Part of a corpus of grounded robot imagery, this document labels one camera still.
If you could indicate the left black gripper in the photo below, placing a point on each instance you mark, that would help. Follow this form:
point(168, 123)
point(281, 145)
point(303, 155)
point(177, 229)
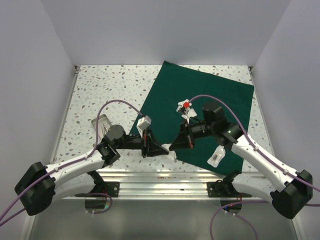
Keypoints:
point(150, 146)

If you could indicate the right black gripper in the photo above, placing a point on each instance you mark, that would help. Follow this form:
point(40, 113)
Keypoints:
point(184, 140)

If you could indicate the white gauze pad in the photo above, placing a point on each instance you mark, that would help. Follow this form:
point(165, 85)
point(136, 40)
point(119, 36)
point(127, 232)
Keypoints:
point(171, 153)
point(185, 107)

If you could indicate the stainless steel instrument tray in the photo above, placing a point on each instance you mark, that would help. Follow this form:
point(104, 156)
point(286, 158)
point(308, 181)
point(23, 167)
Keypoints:
point(101, 125)

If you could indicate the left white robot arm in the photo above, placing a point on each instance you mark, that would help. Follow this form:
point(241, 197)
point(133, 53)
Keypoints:
point(43, 184)

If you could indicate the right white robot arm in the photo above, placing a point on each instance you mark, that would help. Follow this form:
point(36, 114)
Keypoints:
point(287, 189)

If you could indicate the green surgical drape cloth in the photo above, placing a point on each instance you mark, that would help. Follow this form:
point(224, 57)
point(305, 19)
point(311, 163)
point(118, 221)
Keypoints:
point(156, 91)

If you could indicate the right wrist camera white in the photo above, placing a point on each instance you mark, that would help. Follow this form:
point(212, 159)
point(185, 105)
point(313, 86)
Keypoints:
point(186, 110)

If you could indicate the aluminium frame rail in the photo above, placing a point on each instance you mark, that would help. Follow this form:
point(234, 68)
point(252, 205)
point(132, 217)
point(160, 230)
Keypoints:
point(163, 184)

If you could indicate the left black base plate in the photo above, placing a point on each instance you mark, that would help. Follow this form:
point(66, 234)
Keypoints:
point(105, 189)

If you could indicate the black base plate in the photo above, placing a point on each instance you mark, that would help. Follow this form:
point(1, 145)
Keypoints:
point(216, 188)
point(105, 189)

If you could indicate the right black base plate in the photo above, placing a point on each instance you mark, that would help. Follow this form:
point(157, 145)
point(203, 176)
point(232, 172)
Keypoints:
point(216, 188)

